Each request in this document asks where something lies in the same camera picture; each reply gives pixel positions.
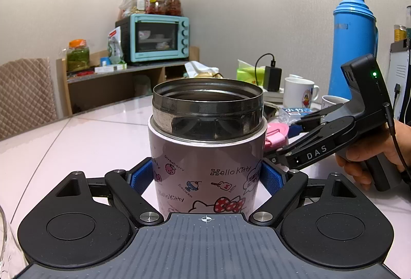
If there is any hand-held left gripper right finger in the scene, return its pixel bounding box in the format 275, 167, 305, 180
249, 157, 359, 226

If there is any blue and white packet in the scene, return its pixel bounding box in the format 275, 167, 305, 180
279, 107, 314, 124

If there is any flat white box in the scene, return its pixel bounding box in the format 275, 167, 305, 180
94, 63, 128, 73

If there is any small red filled jar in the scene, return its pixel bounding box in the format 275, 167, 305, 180
148, 0, 166, 16

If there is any yellow lidded jar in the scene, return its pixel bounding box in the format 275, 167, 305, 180
393, 24, 408, 42

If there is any pink bottle cap with strap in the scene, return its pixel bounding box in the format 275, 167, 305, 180
265, 123, 290, 152

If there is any person's right hand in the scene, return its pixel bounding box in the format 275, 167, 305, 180
335, 120, 411, 192

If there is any green tissue pack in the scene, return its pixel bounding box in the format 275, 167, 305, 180
237, 59, 266, 87

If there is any green jar with orange lid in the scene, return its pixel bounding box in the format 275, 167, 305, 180
66, 38, 90, 72

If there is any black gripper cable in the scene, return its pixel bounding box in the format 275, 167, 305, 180
382, 102, 411, 174

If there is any white cartoon mug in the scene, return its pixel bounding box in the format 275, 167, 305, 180
284, 78, 321, 109

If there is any green snack packet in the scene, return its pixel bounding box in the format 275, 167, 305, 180
107, 26, 125, 65

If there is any black phone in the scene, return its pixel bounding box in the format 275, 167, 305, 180
263, 104, 280, 121

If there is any wooden shelf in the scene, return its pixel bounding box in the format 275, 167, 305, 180
56, 46, 200, 116

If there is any large red filled jar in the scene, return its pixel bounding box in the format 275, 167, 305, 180
165, 0, 182, 16

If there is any yellow bread bag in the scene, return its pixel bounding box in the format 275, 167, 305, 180
184, 61, 221, 79

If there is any white panel device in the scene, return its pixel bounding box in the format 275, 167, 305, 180
390, 39, 411, 121

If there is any clear plastic bag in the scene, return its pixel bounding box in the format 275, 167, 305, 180
118, 0, 134, 20

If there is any teal toaster oven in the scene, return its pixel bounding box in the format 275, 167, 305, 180
115, 14, 190, 64

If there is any white mug with red print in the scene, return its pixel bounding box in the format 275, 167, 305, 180
321, 95, 351, 113

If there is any clear glass cup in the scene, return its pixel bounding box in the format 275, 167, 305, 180
0, 204, 10, 279

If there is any pale filled glass jar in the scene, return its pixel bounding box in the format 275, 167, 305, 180
131, 0, 147, 15

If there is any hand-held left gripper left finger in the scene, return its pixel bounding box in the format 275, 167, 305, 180
51, 157, 164, 226

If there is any blue thermos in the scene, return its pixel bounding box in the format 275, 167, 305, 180
332, 0, 381, 100

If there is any beige quilted chair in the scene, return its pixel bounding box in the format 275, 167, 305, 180
0, 57, 57, 140

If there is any black charger cable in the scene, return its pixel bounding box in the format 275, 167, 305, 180
255, 53, 277, 87

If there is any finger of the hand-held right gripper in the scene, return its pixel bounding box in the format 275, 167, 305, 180
264, 124, 351, 171
289, 101, 353, 139

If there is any pink cartoon bottle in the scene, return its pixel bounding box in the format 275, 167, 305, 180
148, 79, 268, 222

